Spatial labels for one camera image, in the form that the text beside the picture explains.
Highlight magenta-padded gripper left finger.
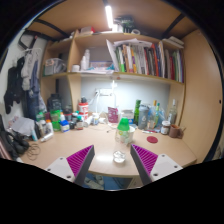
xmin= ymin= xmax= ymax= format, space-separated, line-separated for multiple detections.
xmin=44 ymin=144 xmax=96 ymax=187

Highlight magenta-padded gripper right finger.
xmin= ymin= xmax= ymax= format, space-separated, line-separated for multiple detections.
xmin=129 ymin=143 xmax=184 ymax=186

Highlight clear bottle with green cap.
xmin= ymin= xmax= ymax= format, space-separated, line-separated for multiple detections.
xmin=112 ymin=116 xmax=134 ymax=165

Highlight flat round red coaster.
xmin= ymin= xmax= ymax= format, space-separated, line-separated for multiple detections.
xmin=146 ymin=135 xmax=159 ymax=145

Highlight white-lidded brown jar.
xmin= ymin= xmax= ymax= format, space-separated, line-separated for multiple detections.
xmin=160 ymin=120 xmax=171 ymax=136

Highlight white bottle with blue label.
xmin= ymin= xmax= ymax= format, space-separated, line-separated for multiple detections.
xmin=59 ymin=113 xmax=71 ymax=133

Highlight brown mug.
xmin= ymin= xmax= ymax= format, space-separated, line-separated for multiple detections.
xmin=168 ymin=124 xmax=185 ymax=140

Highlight grey shaker bottle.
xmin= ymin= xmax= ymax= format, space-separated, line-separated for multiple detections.
xmin=137 ymin=103 xmax=150 ymax=131

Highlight green plastic container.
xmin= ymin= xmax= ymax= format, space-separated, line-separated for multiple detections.
xmin=49 ymin=109 xmax=63 ymax=132

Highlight white and blue carton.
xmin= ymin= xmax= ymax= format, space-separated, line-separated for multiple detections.
xmin=121 ymin=109 xmax=135 ymax=125

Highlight dark green glass bottle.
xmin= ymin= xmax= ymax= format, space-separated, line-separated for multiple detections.
xmin=133 ymin=99 xmax=142 ymax=126

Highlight tall clear glass bottle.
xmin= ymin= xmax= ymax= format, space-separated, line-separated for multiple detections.
xmin=167 ymin=98 xmax=178 ymax=126

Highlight red and white canister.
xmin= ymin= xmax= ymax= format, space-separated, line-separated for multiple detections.
xmin=77 ymin=101 xmax=90 ymax=121

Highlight pink pouch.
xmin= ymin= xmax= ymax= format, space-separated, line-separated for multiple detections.
xmin=107 ymin=106 xmax=120 ymax=124

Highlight black box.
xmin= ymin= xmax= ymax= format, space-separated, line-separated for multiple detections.
xmin=46 ymin=93 xmax=63 ymax=113

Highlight black bag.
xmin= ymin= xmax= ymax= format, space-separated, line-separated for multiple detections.
xmin=0 ymin=114 xmax=31 ymax=161

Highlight hanging dark clothes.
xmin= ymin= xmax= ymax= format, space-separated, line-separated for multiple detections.
xmin=3 ymin=48 xmax=46 ymax=121

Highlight wooden shelf unit with books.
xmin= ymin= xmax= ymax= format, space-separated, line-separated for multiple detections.
xmin=39 ymin=29 xmax=186 ymax=126

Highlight white ceiling tube light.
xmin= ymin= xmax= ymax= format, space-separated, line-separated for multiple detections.
xmin=104 ymin=4 xmax=115 ymax=30

